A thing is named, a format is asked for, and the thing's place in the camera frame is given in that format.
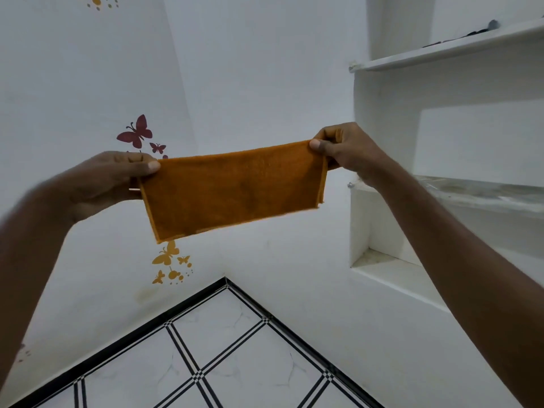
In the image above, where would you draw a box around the person's right hand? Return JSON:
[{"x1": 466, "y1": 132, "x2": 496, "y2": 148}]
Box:
[{"x1": 309, "y1": 122, "x2": 394, "y2": 190}]

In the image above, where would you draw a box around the person's left hand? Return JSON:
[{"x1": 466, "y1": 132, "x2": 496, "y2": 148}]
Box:
[{"x1": 42, "y1": 151, "x2": 162, "y2": 226}]

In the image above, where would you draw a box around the orange cleaning cloth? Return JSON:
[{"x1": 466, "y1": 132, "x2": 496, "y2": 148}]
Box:
[{"x1": 138, "y1": 129, "x2": 344, "y2": 245}]

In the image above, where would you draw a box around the person's left forearm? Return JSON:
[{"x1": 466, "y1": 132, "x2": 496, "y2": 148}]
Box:
[{"x1": 0, "y1": 184, "x2": 79, "y2": 387}]

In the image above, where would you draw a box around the person's right forearm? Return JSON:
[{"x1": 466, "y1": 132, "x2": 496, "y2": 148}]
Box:
[{"x1": 372, "y1": 159, "x2": 544, "y2": 408}]

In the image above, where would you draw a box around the white tiled floor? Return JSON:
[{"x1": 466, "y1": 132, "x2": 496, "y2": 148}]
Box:
[{"x1": 33, "y1": 286, "x2": 362, "y2": 408}]

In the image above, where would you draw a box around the dark object on shelf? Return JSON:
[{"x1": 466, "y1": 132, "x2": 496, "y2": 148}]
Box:
[{"x1": 422, "y1": 19, "x2": 502, "y2": 49}]

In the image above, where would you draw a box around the black baseboard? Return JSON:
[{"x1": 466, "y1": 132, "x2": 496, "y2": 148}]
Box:
[{"x1": 8, "y1": 277, "x2": 385, "y2": 408}]

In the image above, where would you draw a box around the maroon butterfly wall decal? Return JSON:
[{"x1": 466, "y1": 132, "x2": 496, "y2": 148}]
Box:
[{"x1": 116, "y1": 114, "x2": 169, "y2": 160}]

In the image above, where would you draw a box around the white recessed wall niche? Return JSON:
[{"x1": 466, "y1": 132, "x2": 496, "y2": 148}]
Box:
[{"x1": 348, "y1": 173, "x2": 544, "y2": 313}]

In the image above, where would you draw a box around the golden butterfly wall decal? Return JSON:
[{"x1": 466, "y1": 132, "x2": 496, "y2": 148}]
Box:
[{"x1": 151, "y1": 240, "x2": 194, "y2": 286}]

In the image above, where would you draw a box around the white wall shelf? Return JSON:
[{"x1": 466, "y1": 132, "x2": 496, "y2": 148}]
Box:
[{"x1": 348, "y1": 17, "x2": 544, "y2": 74}]

